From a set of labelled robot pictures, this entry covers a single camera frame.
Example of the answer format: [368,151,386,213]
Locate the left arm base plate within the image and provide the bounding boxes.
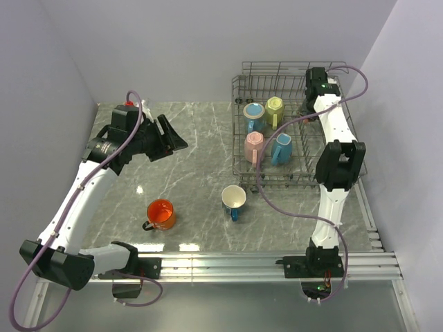
[98,257,162,279]

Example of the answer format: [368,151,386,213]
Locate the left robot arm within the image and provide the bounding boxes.
[19,102,188,291]

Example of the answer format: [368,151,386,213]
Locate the aluminium mounting rail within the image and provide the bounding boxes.
[37,251,402,284]

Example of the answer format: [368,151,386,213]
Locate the yellow faceted mug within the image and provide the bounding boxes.
[265,96,284,130]

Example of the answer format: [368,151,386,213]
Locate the wire dish rack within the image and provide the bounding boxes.
[232,62,349,192]

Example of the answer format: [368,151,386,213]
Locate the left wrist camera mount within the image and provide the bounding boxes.
[125,100,154,122]

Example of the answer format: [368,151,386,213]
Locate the pink faceted mug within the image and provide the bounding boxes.
[244,131,265,168]

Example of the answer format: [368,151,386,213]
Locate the orange mug black handle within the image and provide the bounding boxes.
[142,199,177,231]

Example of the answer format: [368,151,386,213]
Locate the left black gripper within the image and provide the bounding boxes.
[129,114,188,161]

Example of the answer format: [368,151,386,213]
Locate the dark blue mug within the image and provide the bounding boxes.
[221,185,246,222]

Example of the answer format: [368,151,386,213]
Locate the blue mug orange interior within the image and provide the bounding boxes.
[243,102,265,133]

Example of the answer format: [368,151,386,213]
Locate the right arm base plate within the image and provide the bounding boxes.
[275,256,345,279]

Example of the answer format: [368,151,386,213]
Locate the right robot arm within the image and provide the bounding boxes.
[305,67,366,277]

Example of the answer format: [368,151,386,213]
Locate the light blue floral mug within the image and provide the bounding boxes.
[271,133,293,166]

